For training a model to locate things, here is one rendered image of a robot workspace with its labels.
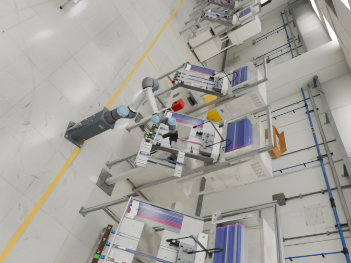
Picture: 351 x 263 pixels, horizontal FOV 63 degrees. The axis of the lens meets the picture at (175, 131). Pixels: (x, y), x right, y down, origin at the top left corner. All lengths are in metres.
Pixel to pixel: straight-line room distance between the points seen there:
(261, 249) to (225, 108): 2.55
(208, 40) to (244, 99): 3.35
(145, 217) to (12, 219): 1.12
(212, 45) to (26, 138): 5.51
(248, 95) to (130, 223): 2.66
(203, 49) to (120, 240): 5.93
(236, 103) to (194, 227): 2.34
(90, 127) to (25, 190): 0.86
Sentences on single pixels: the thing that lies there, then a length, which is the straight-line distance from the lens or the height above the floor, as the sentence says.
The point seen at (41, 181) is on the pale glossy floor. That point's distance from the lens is 3.08.
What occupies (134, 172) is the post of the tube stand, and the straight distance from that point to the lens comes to 3.25.
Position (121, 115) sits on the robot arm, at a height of 0.75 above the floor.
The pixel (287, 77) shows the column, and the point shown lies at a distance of 6.24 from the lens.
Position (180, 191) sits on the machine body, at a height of 0.59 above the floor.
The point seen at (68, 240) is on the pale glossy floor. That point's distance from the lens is 3.15.
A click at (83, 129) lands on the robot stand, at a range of 3.24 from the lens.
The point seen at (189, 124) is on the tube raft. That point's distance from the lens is 3.60.
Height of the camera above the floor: 2.53
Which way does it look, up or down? 29 degrees down
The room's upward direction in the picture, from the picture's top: 68 degrees clockwise
